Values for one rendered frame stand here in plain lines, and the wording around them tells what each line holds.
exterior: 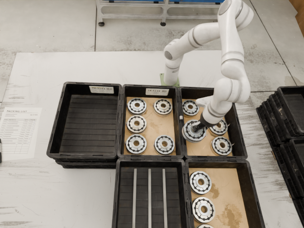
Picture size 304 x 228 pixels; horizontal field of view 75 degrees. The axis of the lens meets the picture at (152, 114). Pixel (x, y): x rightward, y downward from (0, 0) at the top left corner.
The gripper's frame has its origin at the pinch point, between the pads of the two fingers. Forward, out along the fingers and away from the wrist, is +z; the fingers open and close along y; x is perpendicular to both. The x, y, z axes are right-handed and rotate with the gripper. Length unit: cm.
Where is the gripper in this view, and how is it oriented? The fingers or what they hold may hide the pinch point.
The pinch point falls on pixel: (201, 128)
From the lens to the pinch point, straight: 92.4
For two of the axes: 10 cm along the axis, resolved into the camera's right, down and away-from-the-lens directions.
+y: 9.5, -2.2, 2.0
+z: -0.9, 4.5, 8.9
